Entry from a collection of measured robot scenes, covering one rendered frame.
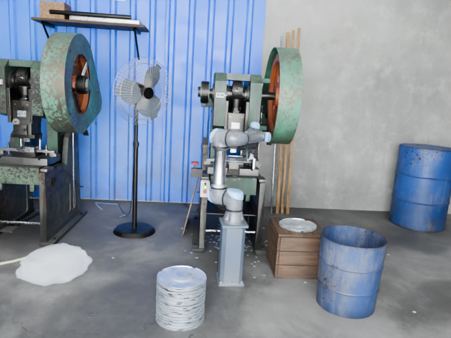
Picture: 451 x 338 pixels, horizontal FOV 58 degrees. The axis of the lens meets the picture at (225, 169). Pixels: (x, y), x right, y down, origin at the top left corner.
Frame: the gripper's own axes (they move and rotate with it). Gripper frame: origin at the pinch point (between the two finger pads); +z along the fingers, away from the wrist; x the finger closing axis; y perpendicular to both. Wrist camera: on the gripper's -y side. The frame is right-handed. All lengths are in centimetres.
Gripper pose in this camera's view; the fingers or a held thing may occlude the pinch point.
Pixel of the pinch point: (247, 159)
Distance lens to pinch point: 339.6
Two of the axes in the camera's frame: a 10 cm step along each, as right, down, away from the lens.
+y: 9.9, 0.4, 1.1
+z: -1.0, 8.0, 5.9
